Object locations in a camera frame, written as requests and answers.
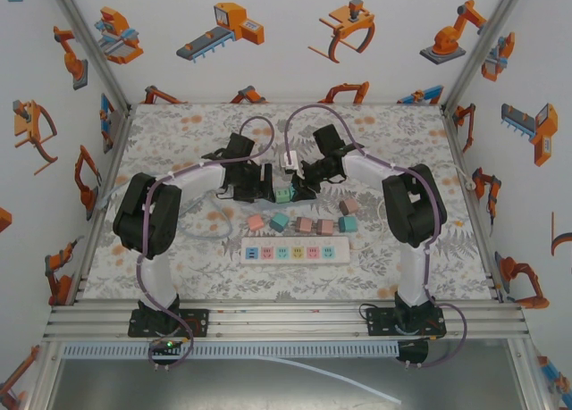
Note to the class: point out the teal cube plug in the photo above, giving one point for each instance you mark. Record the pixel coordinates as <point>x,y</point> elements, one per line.
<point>291,191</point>
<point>347,224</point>
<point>279,223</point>

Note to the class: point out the mint green cube plug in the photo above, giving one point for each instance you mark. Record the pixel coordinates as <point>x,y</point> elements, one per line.
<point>282,196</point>

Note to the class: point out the dusty pink cube plug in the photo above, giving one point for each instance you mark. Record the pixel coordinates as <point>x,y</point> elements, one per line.
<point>347,206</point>
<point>304,225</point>
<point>325,226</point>

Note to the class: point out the salmon pink cube plug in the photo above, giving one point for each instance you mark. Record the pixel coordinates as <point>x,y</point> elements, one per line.
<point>255,223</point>

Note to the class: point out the white power strip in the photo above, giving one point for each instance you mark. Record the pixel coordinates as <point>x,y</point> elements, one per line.
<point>295,251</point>

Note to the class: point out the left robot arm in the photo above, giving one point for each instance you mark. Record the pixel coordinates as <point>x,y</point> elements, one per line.
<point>147,213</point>

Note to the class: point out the floral patterned table cover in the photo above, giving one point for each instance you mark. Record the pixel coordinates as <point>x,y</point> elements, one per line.
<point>201,128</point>

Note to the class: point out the white plastic tube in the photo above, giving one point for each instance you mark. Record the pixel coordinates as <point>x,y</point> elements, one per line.
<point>339,376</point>

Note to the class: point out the small circuit board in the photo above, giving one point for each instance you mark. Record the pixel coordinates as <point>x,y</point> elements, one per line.
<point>166,347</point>

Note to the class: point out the black connector box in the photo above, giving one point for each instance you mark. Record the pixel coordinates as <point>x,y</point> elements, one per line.
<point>413,352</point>

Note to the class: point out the grey metal shelf plate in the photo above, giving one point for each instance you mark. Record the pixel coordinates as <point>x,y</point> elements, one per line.
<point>223,383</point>

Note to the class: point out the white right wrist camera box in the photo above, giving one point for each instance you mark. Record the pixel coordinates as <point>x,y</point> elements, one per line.
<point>288,162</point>

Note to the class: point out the aluminium side rail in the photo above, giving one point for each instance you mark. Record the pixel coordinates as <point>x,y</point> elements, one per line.
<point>449,128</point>
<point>114,155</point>

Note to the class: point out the aluminium table edge rail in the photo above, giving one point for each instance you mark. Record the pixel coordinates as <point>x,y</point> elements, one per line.
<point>286,325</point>

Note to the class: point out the white wall plug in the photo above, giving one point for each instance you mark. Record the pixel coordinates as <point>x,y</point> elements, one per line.
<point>469,184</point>

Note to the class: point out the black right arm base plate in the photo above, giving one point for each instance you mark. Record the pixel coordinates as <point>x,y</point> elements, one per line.
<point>377,323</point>

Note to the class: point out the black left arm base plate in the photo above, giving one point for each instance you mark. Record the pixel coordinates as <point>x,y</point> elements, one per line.
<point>199,323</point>

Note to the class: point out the aluminium corner post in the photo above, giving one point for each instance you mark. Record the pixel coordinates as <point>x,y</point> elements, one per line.
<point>89,44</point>
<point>485,44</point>

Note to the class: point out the aluminium frame leg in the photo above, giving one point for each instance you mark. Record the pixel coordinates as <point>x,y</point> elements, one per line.
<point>44,374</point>
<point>527,374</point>

